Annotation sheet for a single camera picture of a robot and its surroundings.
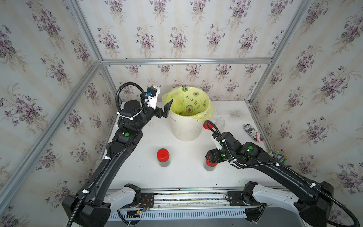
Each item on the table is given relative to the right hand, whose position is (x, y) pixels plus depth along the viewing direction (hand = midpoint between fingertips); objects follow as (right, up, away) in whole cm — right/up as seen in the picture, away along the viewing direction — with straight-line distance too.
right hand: (214, 155), depth 75 cm
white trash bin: (-16, +14, +6) cm, 22 cm away
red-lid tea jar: (-28, -1, +1) cm, 28 cm away
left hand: (-27, +31, -11) cm, 42 cm away
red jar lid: (0, +14, +30) cm, 33 cm away
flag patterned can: (+33, +7, +20) cm, 40 cm away
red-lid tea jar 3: (-2, -7, +4) cm, 8 cm away
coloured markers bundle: (+37, -2, +2) cm, 37 cm away
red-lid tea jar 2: (+8, +16, +18) cm, 25 cm away
